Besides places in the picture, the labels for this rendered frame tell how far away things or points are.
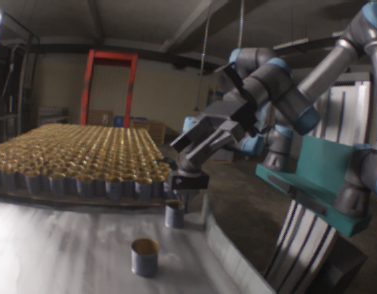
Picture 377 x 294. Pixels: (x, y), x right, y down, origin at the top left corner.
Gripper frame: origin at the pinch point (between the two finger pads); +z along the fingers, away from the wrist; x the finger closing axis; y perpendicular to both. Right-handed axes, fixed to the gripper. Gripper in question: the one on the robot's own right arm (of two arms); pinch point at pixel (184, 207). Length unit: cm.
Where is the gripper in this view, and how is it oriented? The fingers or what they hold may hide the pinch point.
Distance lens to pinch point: 68.4
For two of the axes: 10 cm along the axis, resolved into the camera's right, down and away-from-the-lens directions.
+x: 9.4, 0.6, 3.4
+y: 3.2, 2.2, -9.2
